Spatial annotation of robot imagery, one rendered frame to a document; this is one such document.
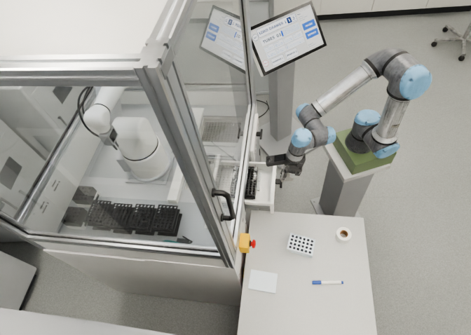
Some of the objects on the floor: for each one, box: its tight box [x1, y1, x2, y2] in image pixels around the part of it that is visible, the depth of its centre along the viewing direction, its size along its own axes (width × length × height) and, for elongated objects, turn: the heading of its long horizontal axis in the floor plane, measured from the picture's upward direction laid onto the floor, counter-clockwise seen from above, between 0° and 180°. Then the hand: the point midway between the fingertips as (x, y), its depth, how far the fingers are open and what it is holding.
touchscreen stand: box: [259, 62, 320, 170], centre depth 248 cm, size 50×45×102 cm
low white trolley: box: [237, 210, 377, 335], centre depth 175 cm, size 58×62×76 cm
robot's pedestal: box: [310, 143, 390, 218], centre depth 211 cm, size 30×30×76 cm
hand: (281, 176), depth 153 cm, fingers open, 3 cm apart
